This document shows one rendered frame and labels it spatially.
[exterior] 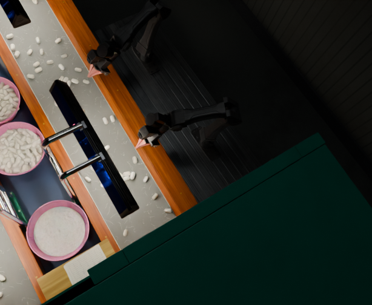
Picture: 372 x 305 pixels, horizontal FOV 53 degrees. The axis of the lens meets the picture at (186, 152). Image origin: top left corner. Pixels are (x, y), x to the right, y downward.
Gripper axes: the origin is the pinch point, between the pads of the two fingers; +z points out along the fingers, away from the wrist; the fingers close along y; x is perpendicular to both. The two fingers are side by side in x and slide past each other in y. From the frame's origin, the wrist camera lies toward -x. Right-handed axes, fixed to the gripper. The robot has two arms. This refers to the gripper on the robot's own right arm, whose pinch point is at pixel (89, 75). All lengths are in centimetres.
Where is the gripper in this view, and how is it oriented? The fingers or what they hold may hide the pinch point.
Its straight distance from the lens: 191.9
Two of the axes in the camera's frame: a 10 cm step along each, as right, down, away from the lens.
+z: -7.4, 5.6, 3.8
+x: 4.3, -0.4, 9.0
